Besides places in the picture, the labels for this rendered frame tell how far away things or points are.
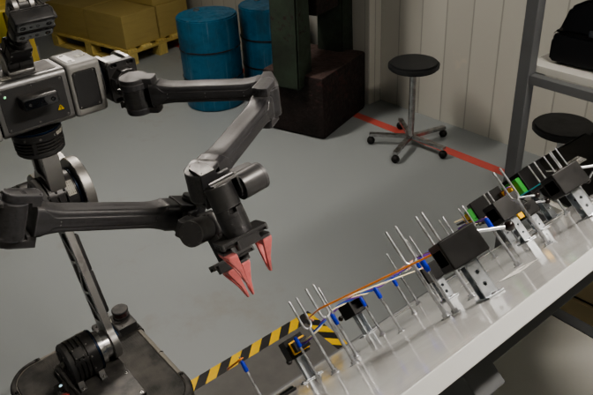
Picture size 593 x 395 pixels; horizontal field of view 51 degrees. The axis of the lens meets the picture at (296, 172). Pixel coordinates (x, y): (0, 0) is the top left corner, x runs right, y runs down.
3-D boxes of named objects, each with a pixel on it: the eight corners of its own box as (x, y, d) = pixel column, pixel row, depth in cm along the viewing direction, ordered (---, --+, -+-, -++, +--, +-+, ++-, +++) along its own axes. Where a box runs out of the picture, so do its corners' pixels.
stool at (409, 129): (470, 145, 443) (479, 60, 411) (418, 175, 409) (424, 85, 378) (408, 122, 480) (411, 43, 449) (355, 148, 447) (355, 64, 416)
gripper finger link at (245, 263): (265, 288, 136) (244, 250, 136) (236, 305, 133) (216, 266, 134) (258, 289, 142) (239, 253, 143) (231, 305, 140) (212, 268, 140)
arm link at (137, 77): (288, 100, 166) (284, 64, 161) (280, 123, 155) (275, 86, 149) (132, 104, 174) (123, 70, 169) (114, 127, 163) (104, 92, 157)
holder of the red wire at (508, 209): (565, 217, 136) (535, 176, 139) (521, 245, 132) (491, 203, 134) (551, 223, 141) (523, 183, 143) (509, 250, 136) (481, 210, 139)
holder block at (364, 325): (359, 337, 165) (339, 304, 167) (380, 325, 155) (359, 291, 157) (346, 345, 162) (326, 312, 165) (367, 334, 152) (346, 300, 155)
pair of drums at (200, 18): (313, 86, 556) (310, -1, 518) (217, 122, 499) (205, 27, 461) (269, 70, 600) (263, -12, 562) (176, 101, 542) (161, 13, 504)
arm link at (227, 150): (263, 115, 160) (258, 76, 154) (284, 116, 158) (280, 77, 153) (186, 210, 127) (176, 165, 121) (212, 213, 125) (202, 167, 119)
